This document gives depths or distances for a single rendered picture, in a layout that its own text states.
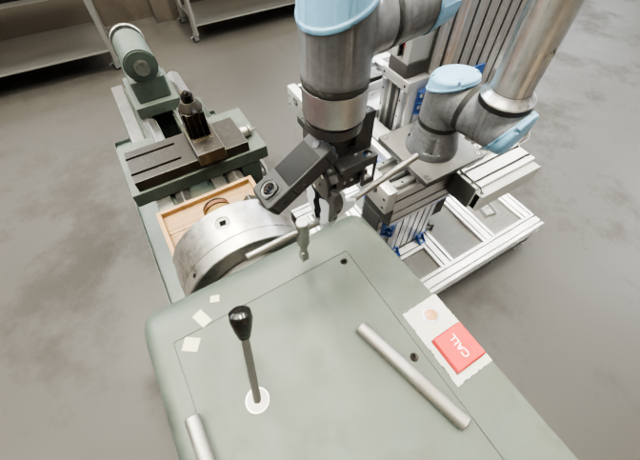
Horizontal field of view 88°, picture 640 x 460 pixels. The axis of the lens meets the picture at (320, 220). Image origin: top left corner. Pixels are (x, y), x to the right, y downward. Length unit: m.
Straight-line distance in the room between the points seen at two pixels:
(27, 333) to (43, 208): 0.94
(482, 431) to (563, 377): 1.63
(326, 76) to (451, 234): 1.80
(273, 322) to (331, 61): 0.43
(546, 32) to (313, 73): 0.50
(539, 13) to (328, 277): 0.58
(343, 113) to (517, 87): 0.51
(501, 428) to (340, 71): 0.53
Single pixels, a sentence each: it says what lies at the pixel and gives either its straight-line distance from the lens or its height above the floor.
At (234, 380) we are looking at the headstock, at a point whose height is 1.26.
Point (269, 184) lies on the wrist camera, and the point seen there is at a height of 1.51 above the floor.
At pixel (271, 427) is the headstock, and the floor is 1.26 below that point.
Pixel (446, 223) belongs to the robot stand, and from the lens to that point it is 2.12.
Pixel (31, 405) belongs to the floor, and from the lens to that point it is 2.30.
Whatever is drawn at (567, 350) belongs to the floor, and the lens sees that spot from 2.29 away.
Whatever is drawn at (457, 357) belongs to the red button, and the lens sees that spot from 0.61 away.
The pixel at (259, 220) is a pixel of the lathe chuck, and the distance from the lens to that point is 0.75.
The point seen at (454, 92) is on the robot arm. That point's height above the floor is 1.37.
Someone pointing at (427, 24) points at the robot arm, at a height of 1.66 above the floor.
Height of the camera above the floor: 1.82
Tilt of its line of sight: 54 degrees down
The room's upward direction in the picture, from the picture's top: straight up
